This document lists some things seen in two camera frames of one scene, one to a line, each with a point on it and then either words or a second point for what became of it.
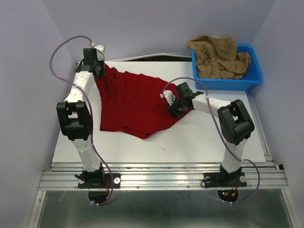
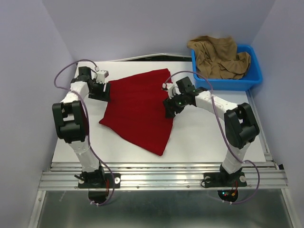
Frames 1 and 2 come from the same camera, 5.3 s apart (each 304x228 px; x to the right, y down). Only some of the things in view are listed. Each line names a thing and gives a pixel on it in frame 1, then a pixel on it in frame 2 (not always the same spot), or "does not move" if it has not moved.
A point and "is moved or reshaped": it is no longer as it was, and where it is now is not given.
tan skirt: [217, 57] does not move
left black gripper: [102, 63] to [102, 96]
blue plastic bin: [251, 80] does not move
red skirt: [132, 102] is moved or reshaped
